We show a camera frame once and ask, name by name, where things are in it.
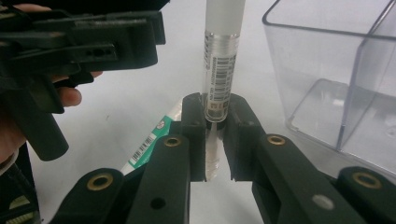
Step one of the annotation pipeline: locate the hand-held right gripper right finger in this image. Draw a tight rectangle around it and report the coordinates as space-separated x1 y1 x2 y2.
222 92 368 224

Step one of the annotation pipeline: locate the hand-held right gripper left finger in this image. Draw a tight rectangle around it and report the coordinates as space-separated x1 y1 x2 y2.
125 92 207 224

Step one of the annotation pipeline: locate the clear white pen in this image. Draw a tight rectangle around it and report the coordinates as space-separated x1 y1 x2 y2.
202 0 247 182

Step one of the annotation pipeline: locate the clear plastic organizer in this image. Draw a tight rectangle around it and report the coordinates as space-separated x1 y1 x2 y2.
262 0 396 185

